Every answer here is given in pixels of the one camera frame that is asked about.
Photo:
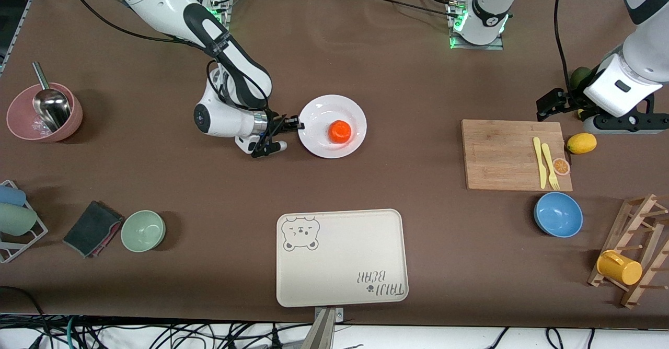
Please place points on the white round plate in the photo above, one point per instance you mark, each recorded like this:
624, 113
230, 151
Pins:
324, 140

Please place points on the dark grey folded cloth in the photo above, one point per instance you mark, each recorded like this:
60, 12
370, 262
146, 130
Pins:
91, 228

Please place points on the pink bowl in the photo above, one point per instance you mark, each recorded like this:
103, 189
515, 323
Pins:
21, 119

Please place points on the yellow plastic fork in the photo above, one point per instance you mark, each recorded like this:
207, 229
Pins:
548, 158

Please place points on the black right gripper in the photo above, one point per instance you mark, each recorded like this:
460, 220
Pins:
274, 125

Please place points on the yellow mug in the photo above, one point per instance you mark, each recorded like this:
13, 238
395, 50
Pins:
619, 268

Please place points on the pale green bowl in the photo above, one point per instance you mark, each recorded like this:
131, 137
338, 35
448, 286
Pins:
142, 231

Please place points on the toy orange slice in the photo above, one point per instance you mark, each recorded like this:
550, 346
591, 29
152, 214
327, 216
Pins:
561, 166

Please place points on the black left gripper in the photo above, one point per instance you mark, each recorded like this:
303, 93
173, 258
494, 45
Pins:
568, 100

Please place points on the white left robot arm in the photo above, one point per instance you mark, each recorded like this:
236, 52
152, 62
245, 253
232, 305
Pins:
632, 61

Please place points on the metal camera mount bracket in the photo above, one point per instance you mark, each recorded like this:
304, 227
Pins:
321, 333

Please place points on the wooden mug rack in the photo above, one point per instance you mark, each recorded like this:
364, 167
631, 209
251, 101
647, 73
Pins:
640, 286

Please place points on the blue bowl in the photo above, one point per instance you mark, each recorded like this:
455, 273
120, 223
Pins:
558, 214

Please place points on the pale green cup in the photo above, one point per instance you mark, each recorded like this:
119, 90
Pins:
15, 219

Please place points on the metal scoop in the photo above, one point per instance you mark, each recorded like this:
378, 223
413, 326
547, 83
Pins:
51, 107

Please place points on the beige tray with bear print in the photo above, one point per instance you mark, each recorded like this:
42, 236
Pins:
339, 260

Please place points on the yellow plastic knife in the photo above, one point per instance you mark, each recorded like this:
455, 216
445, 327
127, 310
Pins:
539, 161

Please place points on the blue cup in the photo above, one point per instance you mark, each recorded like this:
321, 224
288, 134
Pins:
11, 196

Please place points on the orange fruit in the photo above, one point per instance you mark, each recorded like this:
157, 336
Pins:
340, 131

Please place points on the wooden cutting board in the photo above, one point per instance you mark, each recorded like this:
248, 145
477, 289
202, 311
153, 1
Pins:
502, 155

